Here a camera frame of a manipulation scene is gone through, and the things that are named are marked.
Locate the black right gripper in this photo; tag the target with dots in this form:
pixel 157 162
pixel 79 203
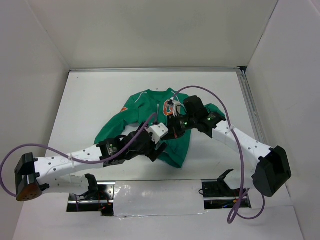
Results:
pixel 174 130

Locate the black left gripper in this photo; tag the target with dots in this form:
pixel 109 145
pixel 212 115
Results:
pixel 152 153

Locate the green zip-up jacket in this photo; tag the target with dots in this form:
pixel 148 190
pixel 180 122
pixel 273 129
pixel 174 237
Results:
pixel 138 109

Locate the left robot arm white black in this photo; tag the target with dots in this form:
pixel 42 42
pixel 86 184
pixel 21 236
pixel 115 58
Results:
pixel 35 176

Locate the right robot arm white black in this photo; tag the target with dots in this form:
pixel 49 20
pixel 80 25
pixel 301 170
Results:
pixel 270 168

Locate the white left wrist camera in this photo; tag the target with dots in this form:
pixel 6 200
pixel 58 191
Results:
pixel 157 132

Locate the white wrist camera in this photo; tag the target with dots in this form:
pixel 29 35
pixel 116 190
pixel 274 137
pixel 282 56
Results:
pixel 173 107
pixel 157 132

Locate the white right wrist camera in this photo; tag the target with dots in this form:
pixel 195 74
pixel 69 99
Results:
pixel 173 107

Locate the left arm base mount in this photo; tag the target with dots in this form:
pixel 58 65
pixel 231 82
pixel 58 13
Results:
pixel 98 197

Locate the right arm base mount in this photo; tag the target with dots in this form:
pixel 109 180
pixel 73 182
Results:
pixel 217 194

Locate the silver aluminium right rail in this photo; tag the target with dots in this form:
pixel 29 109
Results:
pixel 250 104

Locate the silver aluminium rail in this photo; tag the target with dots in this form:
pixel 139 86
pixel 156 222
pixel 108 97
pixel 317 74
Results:
pixel 250 104
pixel 154 69

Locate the silver aluminium back rail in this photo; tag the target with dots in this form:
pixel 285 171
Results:
pixel 154 69

